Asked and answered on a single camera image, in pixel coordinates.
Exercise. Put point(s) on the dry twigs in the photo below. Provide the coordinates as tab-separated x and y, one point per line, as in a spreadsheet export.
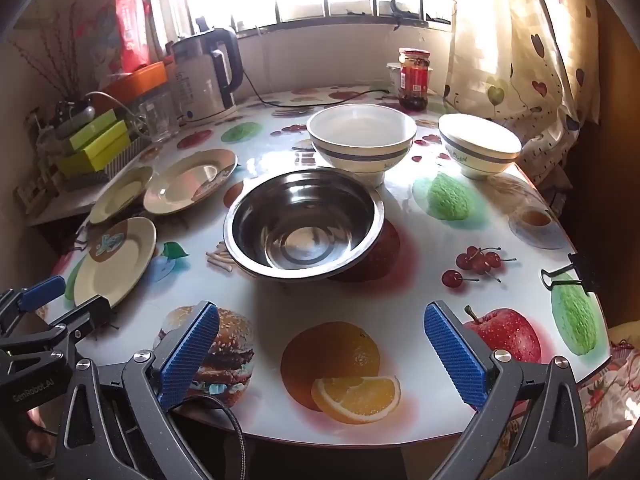
50	60

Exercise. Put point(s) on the floral printed blanket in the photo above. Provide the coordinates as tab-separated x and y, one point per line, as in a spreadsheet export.
615	390

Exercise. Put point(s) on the small white blue-banded bowl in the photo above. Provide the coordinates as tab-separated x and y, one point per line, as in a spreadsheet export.
480	147

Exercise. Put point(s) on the stainless steel bowl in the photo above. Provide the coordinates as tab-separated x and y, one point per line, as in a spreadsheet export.
300	230

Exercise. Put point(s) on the dark green box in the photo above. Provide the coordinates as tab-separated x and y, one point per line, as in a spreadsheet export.
95	157

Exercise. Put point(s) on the large white blue-banded bowl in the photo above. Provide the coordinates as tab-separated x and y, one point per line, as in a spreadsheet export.
360	132

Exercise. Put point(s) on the white electric kettle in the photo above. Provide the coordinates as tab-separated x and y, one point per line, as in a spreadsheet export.
205	77

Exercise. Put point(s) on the black binder clip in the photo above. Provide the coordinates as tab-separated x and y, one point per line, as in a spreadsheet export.
585	272

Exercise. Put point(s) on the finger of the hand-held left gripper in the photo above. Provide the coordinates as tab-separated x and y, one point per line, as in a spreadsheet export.
87	315
45	292

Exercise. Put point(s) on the cream printed plate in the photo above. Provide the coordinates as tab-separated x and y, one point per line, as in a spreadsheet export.
117	260
122	194
192	180

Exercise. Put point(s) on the orange container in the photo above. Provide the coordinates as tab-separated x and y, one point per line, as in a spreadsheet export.
137	80

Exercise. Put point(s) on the heart print curtain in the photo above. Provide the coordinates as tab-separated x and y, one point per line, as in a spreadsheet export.
525	35

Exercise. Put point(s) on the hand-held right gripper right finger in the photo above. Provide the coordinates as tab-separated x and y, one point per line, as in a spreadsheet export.
455	360

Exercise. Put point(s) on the clear glass cup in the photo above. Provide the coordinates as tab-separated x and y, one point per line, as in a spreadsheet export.
159	117

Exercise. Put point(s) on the red-labelled glass jar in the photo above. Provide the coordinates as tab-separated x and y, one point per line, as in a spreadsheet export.
414	77

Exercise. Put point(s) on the red packet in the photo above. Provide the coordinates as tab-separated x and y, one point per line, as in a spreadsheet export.
131	30

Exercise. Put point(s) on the striped box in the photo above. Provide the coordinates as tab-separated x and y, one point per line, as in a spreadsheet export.
120	170

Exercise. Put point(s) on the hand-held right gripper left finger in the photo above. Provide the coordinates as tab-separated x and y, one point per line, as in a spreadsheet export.
190	355

